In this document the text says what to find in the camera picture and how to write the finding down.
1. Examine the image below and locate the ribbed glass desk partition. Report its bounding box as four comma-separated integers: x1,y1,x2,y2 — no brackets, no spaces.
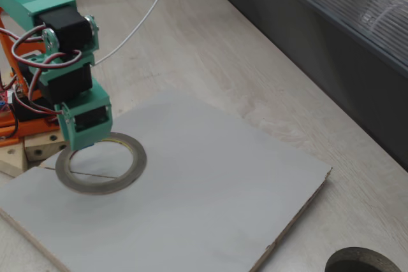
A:
193,0,408,173

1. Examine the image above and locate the grey ring of tape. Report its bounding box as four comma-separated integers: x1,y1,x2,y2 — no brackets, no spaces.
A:
54,131,149,196

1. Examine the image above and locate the grey-topped chipboard panel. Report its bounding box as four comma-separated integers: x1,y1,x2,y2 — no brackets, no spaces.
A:
0,89,333,272

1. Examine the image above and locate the red controller circuit board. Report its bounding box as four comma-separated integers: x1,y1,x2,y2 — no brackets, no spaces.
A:
0,89,16,114

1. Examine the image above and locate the white USB cable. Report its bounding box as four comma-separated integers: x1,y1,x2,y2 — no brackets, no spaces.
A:
95,0,177,66

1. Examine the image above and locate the small wooden block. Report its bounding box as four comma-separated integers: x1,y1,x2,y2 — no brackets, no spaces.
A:
0,141,29,178

